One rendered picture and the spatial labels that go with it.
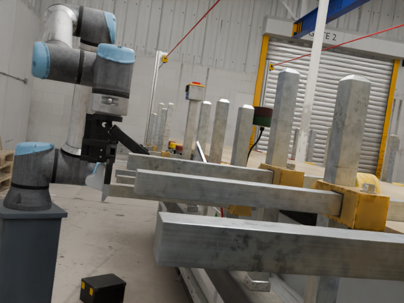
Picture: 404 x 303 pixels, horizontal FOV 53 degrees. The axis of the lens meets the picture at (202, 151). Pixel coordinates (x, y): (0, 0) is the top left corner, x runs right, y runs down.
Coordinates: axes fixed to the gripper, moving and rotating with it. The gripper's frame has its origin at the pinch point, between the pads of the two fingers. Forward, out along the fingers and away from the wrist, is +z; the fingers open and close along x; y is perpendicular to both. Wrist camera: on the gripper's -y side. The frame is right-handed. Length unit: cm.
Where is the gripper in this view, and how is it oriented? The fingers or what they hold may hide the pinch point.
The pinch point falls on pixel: (106, 196)
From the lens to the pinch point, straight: 104.4
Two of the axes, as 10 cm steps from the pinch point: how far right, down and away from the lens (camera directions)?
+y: -9.7, -1.3, -2.3
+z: -1.4, 9.9, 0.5
